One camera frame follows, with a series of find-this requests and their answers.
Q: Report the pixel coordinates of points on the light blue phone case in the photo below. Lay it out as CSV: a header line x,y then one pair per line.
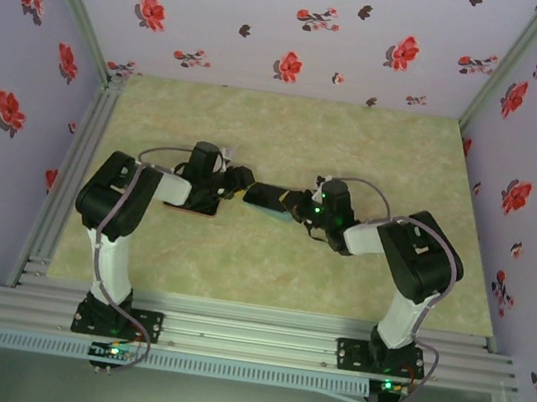
x,y
283,217

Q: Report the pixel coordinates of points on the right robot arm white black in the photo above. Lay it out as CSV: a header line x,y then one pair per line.
x,y
421,264

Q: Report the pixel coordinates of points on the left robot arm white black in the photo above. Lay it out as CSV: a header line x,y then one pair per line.
x,y
113,193

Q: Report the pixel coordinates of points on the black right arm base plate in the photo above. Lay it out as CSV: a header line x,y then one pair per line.
x,y
349,354

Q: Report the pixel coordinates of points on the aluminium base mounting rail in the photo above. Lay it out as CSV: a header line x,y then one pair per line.
x,y
249,332

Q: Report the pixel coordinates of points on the aluminium side frame rail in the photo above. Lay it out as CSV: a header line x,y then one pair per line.
x,y
89,134

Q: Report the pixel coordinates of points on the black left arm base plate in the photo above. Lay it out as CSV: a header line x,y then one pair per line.
x,y
83,322

